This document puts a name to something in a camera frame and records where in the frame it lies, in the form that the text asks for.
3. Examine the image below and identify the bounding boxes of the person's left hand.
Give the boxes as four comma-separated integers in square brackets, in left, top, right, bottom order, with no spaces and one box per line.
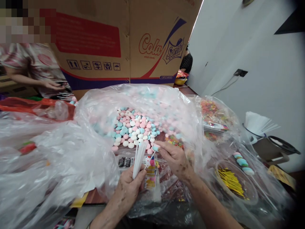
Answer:
[114,168,153,204]

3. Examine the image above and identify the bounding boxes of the person's right hand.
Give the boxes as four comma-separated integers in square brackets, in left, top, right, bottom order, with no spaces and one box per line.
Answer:
[153,141,195,182]

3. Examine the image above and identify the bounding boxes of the person's right index finger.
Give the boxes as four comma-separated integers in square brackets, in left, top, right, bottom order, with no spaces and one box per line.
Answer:
[154,141,174,149]

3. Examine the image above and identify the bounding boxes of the person's right fingers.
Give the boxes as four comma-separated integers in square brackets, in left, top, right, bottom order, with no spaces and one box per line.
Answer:
[162,156,181,176]

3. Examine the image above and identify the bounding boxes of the person's left fingers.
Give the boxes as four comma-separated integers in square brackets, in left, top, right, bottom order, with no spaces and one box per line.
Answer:
[140,177,154,192]

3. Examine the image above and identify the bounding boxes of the person's left thumb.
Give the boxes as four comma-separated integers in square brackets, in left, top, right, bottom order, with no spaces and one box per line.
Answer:
[133,169,149,183]

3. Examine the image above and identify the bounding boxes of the person's right thumb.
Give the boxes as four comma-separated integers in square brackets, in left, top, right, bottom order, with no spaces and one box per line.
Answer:
[155,148,174,158]

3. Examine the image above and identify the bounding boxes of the colourful printed wrapper bag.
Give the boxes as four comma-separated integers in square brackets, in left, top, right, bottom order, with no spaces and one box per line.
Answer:
[142,159,163,203]

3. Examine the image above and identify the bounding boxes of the bundle of white sticks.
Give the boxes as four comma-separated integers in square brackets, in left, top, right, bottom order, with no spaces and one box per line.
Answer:
[132,141,148,180]

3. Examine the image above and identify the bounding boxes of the heap of small colourful candies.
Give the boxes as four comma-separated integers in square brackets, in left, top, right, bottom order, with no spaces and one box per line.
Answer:
[165,133,184,149]

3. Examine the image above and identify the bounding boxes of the black patterned packets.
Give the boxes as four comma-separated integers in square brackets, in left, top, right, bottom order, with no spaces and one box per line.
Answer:
[118,156,136,168]

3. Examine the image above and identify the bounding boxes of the pile of pastel marshmallows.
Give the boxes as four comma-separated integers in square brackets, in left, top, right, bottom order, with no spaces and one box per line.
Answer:
[94,106,167,154]

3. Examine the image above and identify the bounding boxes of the large clear plastic bag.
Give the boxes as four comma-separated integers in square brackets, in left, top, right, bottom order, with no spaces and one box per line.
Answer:
[74,83,215,220]

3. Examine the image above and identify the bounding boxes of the stack of printed packets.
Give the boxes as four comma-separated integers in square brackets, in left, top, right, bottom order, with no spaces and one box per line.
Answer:
[203,121,230,138]

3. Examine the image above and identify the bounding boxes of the bag of colourful candies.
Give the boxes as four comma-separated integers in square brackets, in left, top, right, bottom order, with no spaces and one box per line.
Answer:
[200,97,230,126]

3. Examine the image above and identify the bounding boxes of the yellow bowl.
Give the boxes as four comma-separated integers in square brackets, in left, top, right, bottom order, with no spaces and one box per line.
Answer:
[174,71,189,87]

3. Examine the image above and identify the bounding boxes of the yellow paper sheet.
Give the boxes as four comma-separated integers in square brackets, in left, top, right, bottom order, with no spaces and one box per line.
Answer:
[70,191,89,208]

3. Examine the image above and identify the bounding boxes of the bowl of gold twist ties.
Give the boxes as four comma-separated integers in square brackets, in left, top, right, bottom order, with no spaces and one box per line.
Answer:
[215,161,260,207]

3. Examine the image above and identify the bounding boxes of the marshmallow skewer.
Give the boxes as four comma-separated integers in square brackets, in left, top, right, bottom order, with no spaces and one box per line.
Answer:
[233,151,279,212]

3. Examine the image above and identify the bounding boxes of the crumpled clear plastic bag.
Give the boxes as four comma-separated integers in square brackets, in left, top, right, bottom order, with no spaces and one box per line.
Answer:
[0,112,119,229]

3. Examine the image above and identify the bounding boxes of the group of marshmallow skewers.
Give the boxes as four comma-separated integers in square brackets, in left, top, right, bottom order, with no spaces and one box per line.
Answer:
[57,92,78,107]

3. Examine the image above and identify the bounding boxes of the dark brown container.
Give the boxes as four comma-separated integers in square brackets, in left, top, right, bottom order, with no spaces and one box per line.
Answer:
[252,135,302,169]

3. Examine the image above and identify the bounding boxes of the large printed cardboard box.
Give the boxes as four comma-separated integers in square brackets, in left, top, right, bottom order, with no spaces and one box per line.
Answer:
[39,0,204,96]

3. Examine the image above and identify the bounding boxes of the yellow packet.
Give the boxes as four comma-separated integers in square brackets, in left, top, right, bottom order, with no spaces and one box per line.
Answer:
[267,165,297,190]

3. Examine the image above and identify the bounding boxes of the red and green candy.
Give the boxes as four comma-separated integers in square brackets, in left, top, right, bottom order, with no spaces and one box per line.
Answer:
[18,141,37,155]

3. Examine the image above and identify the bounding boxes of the red plastic bag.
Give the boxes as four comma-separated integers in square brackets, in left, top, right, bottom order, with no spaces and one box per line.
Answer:
[0,96,76,122]

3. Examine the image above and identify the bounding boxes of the white cable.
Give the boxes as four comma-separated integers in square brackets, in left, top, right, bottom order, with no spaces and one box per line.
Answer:
[211,74,240,96]

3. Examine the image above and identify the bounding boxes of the black wall socket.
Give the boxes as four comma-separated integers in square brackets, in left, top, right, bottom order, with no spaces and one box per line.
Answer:
[234,68,248,78]

